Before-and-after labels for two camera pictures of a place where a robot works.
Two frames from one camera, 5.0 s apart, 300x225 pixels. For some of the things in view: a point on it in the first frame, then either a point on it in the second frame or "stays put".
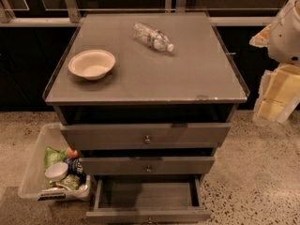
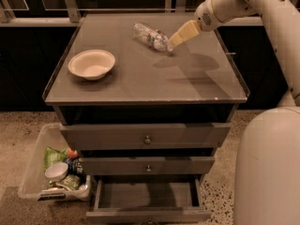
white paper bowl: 92,64 stays put
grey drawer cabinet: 147,99 stays put
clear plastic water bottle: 152,37 stays put
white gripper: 286,37 to 203,17
